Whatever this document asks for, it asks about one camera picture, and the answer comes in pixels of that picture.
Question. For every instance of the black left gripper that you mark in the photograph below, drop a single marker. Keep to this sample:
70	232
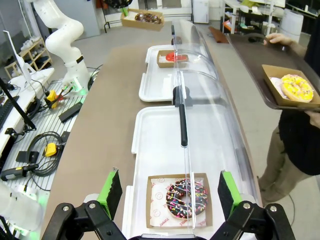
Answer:
117	3

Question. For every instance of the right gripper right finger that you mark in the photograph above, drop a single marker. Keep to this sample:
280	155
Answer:
228	195

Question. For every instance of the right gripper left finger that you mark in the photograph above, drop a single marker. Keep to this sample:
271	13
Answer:
110	195

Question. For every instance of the brown cardboard donut box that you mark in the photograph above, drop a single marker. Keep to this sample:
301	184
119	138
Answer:
275	92
130	22
156	185

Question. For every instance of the chocolate donut with nuts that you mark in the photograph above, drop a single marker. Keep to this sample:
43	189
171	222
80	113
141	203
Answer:
147	17

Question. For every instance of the yellow glazed donut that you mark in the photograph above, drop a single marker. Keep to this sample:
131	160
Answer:
297	87

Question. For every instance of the dark brown serving tray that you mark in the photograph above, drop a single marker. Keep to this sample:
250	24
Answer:
250	65

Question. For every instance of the person's right forearm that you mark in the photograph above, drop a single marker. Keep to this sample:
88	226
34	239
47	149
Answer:
298	47

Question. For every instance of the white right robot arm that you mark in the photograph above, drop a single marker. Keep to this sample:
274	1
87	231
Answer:
20	207

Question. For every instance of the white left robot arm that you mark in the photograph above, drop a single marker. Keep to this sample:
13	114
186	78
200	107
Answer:
62	32

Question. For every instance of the chocolate donut colourful sprinkles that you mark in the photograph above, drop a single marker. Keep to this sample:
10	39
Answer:
175	200

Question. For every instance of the red donut in box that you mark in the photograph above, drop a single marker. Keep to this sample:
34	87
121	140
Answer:
162	63

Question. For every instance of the red glazed donut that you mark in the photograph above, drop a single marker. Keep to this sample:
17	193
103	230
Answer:
172	57

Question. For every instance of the person in black jacket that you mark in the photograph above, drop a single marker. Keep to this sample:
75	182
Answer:
300	145

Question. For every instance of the person's left hand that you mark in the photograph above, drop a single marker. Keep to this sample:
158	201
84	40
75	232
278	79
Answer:
314	117

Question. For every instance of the person's right hand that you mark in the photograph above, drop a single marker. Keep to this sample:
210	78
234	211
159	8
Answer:
277	38

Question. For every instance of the grey cabinet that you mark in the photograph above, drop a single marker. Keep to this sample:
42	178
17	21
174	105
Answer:
87	17

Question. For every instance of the clear dome lid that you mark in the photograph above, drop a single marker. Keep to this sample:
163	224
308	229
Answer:
200	50
220	137

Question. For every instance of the white display tray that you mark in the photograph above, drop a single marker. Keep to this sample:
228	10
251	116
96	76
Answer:
155	85
155	140

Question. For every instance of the yellow emergency stop button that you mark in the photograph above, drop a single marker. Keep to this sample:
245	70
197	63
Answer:
50	149
51	96

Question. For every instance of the white cabinet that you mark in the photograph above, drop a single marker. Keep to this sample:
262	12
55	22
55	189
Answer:
200	12

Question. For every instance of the flat black box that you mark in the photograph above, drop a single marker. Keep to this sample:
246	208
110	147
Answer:
71	112

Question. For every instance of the small black box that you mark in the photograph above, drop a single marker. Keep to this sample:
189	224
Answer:
23	156

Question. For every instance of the wooden shoe rack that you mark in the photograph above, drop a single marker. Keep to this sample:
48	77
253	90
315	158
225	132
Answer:
37	53

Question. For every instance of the dark brown board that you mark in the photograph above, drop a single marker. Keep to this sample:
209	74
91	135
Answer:
218	36

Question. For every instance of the black handheld device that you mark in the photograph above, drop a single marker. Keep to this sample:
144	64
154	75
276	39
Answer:
12	173

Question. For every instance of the white monitor stand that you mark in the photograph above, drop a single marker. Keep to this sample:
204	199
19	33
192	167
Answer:
25	70

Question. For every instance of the black metal strut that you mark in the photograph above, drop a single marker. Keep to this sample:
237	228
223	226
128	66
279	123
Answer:
17	107

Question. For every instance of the black keyboard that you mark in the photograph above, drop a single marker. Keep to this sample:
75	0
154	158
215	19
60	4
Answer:
6	112

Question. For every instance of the white cylindrical bin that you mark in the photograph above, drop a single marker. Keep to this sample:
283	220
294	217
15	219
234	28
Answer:
291	27

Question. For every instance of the aluminium slotted base plate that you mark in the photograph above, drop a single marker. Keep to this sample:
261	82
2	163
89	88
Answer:
53	117

